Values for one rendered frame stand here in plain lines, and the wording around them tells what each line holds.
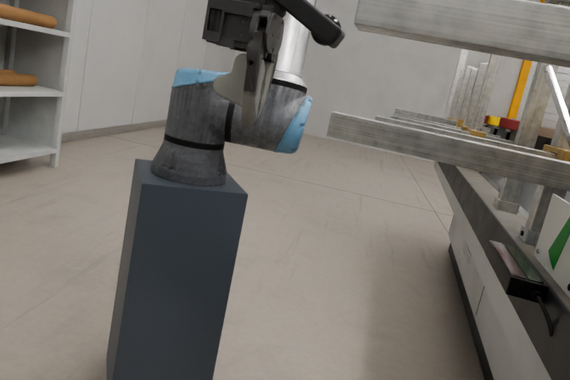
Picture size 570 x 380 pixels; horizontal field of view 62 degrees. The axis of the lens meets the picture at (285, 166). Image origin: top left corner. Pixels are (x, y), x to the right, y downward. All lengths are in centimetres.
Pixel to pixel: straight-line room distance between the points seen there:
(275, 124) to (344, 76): 728
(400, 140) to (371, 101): 780
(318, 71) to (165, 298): 740
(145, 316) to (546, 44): 107
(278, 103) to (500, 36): 83
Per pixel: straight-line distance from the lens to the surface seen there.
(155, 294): 120
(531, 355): 85
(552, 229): 78
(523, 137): 114
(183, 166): 114
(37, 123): 360
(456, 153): 57
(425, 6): 32
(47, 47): 354
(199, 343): 129
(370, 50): 839
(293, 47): 115
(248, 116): 60
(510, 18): 32
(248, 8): 59
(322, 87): 838
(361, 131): 57
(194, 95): 113
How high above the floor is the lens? 89
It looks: 10 degrees down
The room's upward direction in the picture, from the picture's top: 12 degrees clockwise
